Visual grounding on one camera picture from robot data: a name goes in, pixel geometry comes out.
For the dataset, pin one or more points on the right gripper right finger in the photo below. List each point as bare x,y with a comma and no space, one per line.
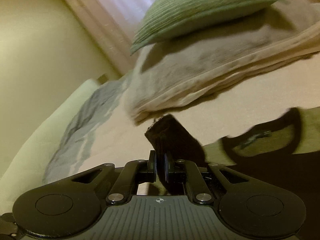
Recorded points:
205,183

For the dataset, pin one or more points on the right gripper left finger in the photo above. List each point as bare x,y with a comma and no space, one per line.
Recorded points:
117,184

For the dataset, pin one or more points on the grey and black sweater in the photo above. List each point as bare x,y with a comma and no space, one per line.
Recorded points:
283,152

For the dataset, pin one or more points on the grey white patterned sheet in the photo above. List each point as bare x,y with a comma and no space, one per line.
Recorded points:
79,136

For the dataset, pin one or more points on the beige folded blanket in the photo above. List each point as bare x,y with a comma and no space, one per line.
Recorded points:
175,73

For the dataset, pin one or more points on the pink window curtain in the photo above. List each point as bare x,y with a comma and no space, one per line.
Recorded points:
113,24

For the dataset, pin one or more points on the green ribbed pillow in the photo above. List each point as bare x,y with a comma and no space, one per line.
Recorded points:
167,19

